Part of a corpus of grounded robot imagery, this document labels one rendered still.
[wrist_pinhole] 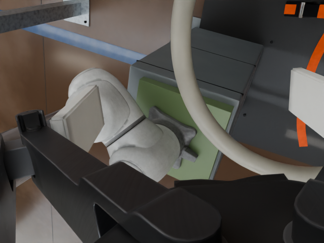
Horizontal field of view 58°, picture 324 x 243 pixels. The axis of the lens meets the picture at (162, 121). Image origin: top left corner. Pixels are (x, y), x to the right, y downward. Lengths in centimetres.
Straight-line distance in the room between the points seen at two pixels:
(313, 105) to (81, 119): 13
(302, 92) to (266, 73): 155
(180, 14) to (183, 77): 9
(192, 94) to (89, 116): 28
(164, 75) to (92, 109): 83
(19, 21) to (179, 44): 136
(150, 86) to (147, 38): 93
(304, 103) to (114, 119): 64
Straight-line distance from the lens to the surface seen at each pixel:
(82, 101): 17
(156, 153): 84
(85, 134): 17
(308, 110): 19
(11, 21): 169
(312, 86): 19
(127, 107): 84
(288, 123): 185
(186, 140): 99
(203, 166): 104
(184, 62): 43
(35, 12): 180
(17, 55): 264
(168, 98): 98
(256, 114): 184
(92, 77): 85
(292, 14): 167
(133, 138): 83
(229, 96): 97
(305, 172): 55
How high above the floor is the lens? 168
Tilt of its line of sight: 55 degrees down
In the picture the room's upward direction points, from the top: 139 degrees counter-clockwise
